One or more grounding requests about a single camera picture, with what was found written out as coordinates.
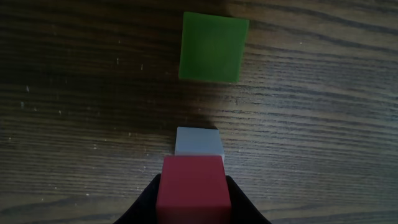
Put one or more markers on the green cube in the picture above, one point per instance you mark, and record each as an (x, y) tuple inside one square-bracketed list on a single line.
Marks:
[(213, 46)]

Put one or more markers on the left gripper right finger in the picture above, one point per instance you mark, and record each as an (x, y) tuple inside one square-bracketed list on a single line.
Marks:
[(244, 210)]

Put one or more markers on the white cube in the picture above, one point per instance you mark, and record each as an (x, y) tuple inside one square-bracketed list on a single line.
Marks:
[(199, 141)]

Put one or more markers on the red cube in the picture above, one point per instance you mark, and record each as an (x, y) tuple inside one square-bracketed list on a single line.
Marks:
[(193, 186)]

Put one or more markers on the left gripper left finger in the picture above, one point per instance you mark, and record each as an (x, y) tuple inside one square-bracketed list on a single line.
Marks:
[(144, 208)]

